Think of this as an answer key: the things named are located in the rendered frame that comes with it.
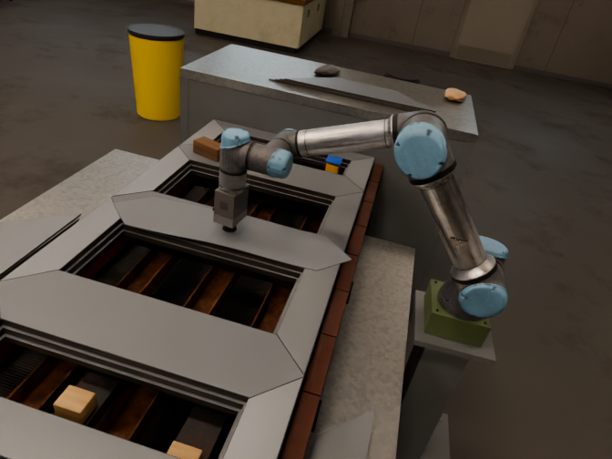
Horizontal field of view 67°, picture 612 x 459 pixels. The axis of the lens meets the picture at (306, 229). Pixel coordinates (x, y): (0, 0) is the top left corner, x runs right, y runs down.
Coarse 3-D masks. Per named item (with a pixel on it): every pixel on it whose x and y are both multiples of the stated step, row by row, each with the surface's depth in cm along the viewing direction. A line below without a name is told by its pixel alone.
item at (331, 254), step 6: (330, 240) 141; (324, 246) 139; (330, 246) 139; (336, 246) 139; (324, 252) 136; (330, 252) 136; (336, 252) 137; (324, 258) 134; (330, 258) 134; (336, 258) 134; (318, 264) 131; (324, 264) 131; (330, 264) 132; (336, 264) 132
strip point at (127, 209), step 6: (144, 198) 146; (150, 198) 147; (114, 204) 141; (120, 204) 141; (126, 204) 142; (132, 204) 142; (138, 204) 143; (144, 204) 143; (120, 210) 139; (126, 210) 139; (132, 210) 140; (138, 210) 140; (120, 216) 136; (126, 216) 137; (132, 216) 137; (126, 222) 134
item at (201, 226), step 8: (208, 208) 146; (200, 216) 142; (208, 216) 142; (192, 224) 138; (200, 224) 138; (208, 224) 138; (216, 224) 139; (184, 232) 134; (192, 232) 134; (200, 232) 134; (208, 232) 135; (200, 240) 131
